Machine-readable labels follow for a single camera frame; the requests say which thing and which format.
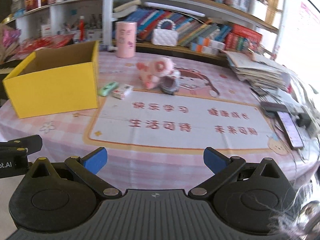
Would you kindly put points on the pink wrapped bouquet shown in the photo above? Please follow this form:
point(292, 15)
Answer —
point(9, 41)

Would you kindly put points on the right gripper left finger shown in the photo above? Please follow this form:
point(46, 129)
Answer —
point(85, 171)

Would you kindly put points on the pink cartoon tablecloth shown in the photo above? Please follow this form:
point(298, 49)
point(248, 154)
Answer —
point(155, 140)

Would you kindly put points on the red thick dictionary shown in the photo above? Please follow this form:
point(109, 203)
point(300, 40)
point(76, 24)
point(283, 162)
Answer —
point(246, 33)

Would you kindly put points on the pink plush pig toy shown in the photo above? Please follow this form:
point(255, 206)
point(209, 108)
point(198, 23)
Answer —
point(151, 73)

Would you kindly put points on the white power strip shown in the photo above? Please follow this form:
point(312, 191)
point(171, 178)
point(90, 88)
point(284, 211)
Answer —
point(306, 115)

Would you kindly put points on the mint green small case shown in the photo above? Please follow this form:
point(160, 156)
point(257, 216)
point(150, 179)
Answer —
point(108, 88)

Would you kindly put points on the white pen holder box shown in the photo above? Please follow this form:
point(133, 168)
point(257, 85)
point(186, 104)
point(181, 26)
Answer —
point(89, 34)

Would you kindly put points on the red figurine bottle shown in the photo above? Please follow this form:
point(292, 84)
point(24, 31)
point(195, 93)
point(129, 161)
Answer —
point(81, 27)

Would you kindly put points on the smartphone lit screen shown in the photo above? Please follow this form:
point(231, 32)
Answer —
point(291, 133)

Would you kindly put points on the red paper sheet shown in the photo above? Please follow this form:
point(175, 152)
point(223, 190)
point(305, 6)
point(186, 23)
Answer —
point(56, 41)

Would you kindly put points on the small grey purple container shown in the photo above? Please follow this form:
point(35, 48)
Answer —
point(169, 85)

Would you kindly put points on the white quilted pearl handbag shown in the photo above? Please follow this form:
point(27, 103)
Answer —
point(165, 37)

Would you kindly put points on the stack of papers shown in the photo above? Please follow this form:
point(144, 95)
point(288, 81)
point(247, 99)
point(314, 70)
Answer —
point(259, 71)

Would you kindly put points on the black flat device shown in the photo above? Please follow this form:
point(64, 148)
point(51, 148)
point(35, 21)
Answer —
point(273, 107)

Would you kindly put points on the orange white box upper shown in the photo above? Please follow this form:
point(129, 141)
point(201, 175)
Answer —
point(210, 43)

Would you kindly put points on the yellow cardboard box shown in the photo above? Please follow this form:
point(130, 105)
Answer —
point(55, 80)

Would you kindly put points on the orange white box lower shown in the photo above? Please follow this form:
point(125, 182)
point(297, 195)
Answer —
point(203, 49)

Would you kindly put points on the small white orange box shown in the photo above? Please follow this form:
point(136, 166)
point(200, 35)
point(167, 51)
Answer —
point(122, 91)

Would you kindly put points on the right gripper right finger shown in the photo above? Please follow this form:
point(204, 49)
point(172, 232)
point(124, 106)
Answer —
point(224, 170)

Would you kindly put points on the pink cylindrical tin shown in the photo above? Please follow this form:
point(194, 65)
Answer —
point(126, 39)

